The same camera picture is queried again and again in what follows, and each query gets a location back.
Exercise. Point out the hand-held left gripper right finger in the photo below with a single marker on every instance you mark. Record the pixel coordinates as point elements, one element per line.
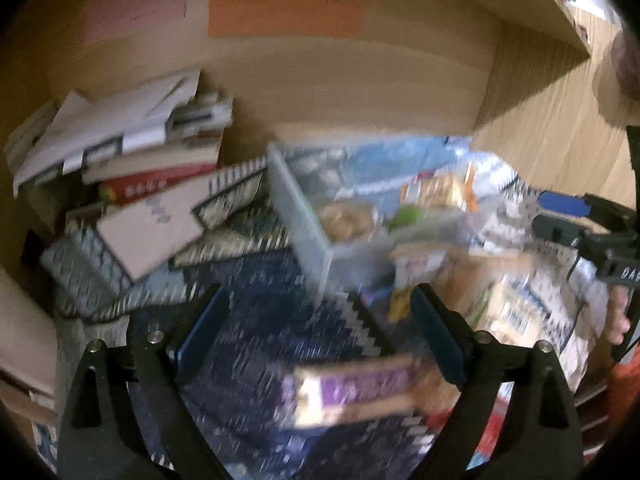
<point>436,331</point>

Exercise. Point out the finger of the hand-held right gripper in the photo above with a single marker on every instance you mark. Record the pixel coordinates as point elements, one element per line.
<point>561,203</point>
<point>555,229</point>

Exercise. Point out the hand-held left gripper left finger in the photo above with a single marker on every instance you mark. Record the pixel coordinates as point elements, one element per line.
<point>204,327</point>

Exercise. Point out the purple snack packet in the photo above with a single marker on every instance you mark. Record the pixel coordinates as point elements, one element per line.
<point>356,391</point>

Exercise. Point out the clear plastic container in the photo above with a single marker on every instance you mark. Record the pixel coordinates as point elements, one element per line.
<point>325,240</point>

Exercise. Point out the person's right hand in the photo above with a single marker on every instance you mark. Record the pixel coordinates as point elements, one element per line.
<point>618,316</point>

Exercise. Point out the beige snack box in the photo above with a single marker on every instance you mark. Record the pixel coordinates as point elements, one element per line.
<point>423,263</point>

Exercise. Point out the dark patterned blanket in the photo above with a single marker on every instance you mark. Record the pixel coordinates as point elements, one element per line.
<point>280,330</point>

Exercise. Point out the white patterned snack packet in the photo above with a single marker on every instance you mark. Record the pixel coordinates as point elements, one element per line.
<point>525,310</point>

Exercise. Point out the brown cardboard sheet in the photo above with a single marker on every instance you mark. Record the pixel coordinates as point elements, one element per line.
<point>150,230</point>

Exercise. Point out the green snack packet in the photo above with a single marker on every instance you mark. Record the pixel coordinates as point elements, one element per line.
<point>406,217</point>

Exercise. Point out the orange snack packet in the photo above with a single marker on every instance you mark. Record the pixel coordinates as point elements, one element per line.
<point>438,191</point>

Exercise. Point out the round cookie packet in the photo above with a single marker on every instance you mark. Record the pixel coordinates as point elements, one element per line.
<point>347,219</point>

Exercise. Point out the orange clothing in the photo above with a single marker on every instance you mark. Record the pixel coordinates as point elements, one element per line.
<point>626,400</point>

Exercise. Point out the red book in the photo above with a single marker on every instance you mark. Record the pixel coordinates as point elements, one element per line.
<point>150,184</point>

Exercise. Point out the blue plastic bag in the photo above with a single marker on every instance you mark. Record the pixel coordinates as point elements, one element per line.
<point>400,160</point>

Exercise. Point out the cardboard box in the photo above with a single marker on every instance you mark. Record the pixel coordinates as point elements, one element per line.
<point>25,360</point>

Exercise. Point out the wooden shelf board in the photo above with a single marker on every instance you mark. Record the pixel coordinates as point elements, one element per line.
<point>545,5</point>

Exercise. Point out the stack of books and papers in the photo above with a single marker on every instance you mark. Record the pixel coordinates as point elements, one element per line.
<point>125,120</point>

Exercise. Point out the orange paper note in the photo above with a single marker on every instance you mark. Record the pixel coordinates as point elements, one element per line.
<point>285,15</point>

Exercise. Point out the pink paper note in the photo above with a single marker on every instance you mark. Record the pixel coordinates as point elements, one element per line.
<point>134,12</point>

